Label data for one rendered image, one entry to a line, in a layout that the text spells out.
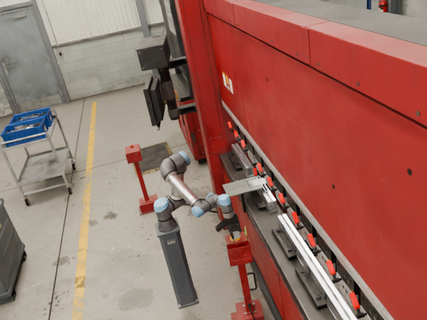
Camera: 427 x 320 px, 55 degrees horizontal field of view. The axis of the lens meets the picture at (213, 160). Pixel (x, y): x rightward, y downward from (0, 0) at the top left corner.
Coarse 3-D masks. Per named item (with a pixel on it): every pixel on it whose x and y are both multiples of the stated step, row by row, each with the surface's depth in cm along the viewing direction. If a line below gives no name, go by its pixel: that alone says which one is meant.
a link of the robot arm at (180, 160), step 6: (174, 156) 281; (180, 156) 282; (186, 156) 284; (174, 162) 278; (180, 162) 281; (186, 162) 284; (180, 168) 283; (186, 168) 291; (180, 174) 288; (174, 192) 304; (174, 198) 307; (180, 198) 308; (174, 204) 308; (180, 204) 312
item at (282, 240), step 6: (276, 228) 271; (276, 234) 265; (282, 234) 264; (282, 240) 259; (282, 246) 254; (288, 246) 253; (288, 252) 248; (294, 252) 248; (288, 258) 246; (294, 258) 246
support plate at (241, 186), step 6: (240, 180) 314; (246, 180) 312; (228, 186) 309; (234, 186) 308; (240, 186) 306; (246, 186) 305; (258, 186) 302; (228, 192) 301; (234, 192) 300; (240, 192) 299; (246, 192) 299
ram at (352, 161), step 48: (240, 48) 252; (240, 96) 285; (288, 96) 186; (336, 96) 139; (288, 144) 204; (336, 144) 148; (384, 144) 116; (288, 192) 226; (336, 192) 160; (384, 192) 123; (336, 240) 172; (384, 240) 130; (384, 288) 139
